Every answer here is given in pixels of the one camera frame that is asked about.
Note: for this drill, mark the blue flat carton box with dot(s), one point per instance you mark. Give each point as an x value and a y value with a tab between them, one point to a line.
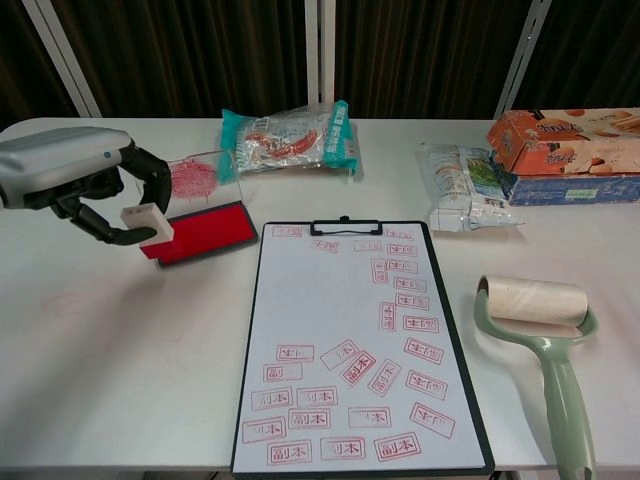
575	191

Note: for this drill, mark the white upright frame post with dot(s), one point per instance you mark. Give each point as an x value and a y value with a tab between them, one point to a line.
320	55

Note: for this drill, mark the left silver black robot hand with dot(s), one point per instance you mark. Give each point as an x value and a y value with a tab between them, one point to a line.
60	160

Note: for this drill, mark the white slotted slanted frame post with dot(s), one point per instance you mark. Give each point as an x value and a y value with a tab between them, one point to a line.
525	50

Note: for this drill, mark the white green snack bag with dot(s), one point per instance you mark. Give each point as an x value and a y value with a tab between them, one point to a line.
460	185

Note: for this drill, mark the red ink pad clear lid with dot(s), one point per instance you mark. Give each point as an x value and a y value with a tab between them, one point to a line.
215	232

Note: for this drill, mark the dark pleated curtain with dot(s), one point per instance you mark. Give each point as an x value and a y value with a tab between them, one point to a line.
200	50

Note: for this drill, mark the teal sausage snack bag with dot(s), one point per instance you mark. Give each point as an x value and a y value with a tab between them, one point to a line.
290	142

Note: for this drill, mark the white red rubber stamp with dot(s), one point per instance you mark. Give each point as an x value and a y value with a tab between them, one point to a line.
152	220

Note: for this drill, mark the white board with red labels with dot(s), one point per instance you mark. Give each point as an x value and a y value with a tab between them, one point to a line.
320	310

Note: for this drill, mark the black clipboard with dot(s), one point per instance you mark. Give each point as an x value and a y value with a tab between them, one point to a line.
314	228

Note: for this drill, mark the orange biscuit box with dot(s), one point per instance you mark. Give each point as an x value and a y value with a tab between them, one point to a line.
550	150

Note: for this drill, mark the green lint roller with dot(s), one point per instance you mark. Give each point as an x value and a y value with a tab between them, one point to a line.
560	375

